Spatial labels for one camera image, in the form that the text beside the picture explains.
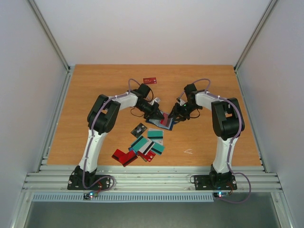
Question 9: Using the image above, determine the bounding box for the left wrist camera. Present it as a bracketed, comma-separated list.
[150, 97, 161, 105]

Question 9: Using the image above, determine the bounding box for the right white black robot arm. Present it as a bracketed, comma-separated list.
[169, 83, 245, 190]

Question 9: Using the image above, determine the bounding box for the right aluminium corner post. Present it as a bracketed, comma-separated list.
[234, 0, 279, 73]

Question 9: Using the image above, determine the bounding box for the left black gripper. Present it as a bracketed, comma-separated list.
[137, 101, 165, 121]

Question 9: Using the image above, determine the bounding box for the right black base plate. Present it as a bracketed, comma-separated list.
[193, 175, 238, 191]

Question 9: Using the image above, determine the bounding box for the left circuit board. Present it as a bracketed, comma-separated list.
[83, 191, 98, 200]

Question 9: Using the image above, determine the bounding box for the lone red card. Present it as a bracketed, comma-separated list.
[143, 77, 157, 85]

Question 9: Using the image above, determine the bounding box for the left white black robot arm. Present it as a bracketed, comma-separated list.
[67, 84, 164, 191]

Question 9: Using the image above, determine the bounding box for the right circuit board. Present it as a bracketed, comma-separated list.
[213, 191, 231, 198]

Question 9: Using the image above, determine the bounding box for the red card with chip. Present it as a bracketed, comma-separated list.
[138, 151, 156, 162]

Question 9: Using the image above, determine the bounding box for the navy blue card holder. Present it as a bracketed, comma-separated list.
[145, 112, 175, 131]

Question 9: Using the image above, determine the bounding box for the aluminium rail frame front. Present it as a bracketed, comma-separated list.
[22, 165, 282, 192]

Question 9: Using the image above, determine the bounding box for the circuit board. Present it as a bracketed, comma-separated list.
[83, 191, 98, 200]
[213, 191, 231, 198]

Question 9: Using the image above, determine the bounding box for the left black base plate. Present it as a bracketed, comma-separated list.
[67, 175, 114, 191]

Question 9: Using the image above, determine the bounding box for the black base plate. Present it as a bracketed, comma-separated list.
[67, 175, 114, 191]
[193, 175, 238, 191]

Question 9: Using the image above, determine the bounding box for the grey slotted cable duct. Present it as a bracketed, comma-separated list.
[32, 192, 214, 203]

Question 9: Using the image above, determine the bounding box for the left aluminium corner post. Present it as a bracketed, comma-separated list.
[26, 0, 70, 72]

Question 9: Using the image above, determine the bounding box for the teal card left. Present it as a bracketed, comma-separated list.
[131, 136, 148, 152]

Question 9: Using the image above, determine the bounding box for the teal card right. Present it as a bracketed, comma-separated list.
[147, 128, 164, 140]

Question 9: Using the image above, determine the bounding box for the white card under teal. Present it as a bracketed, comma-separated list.
[139, 139, 155, 155]

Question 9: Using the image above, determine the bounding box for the teal card middle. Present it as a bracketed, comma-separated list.
[151, 142, 165, 155]

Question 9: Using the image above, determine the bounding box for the aluminium corner post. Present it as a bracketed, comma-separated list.
[26, 0, 70, 72]
[234, 0, 279, 73]

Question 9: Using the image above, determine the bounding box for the red card bottom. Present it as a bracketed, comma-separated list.
[112, 149, 137, 167]

